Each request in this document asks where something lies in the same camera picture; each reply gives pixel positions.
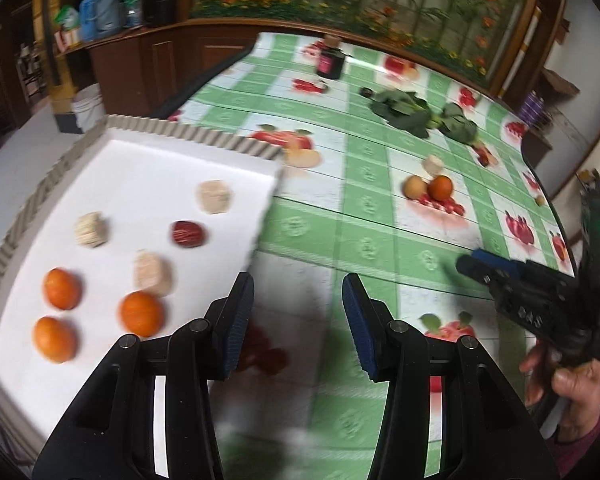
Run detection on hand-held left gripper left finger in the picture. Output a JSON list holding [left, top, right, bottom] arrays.
[[32, 271, 257, 480]]

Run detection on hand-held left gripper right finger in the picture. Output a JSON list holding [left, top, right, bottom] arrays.
[[342, 272, 563, 480]]

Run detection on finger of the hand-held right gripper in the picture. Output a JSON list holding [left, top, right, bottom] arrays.
[[455, 255, 501, 290], [472, 249, 527, 281]]

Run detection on orange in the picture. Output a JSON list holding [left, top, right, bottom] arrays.
[[42, 268, 82, 311], [32, 316, 77, 363], [427, 175, 454, 201], [120, 291, 166, 338]]

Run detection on white corrugated-edge tray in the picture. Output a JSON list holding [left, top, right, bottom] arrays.
[[0, 115, 286, 456]]

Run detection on person's right forearm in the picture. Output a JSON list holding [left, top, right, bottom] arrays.
[[550, 410, 600, 480]]

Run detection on person's right hand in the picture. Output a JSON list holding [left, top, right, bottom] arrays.
[[520, 335, 600, 441]]

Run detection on tan round fruit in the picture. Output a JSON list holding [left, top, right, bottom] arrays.
[[402, 175, 429, 200]]

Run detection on green fruit-print tablecloth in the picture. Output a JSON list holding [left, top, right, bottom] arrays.
[[155, 32, 581, 480]]

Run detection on green bok choy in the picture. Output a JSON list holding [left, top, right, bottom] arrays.
[[430, 102, 481, 146], [360, 87, 433, 138]]

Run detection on cardboard box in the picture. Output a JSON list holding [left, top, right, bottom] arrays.
[[540, 67, 581, 96]]

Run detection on dark jar with cork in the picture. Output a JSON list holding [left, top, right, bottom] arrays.
[[316, 34, 346, 81]]

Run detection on white bucket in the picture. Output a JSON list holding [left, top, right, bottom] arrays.
[[71, 85, 106, 133]]

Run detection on wooden cabinet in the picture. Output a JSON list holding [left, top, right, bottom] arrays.
[[85, 15, 261, 121]]

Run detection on clear plastic bottle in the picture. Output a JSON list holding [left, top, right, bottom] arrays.
[[122, 0, 145, 28]]

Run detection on dark bottles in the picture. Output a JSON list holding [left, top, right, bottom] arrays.
[[144, 0, 178, 28]]

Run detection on blue bag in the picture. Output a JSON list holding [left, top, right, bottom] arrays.
[[79, 0, 126, 41]]

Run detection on green and white packet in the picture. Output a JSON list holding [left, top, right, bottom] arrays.
[[54, 5, 83, 53]]

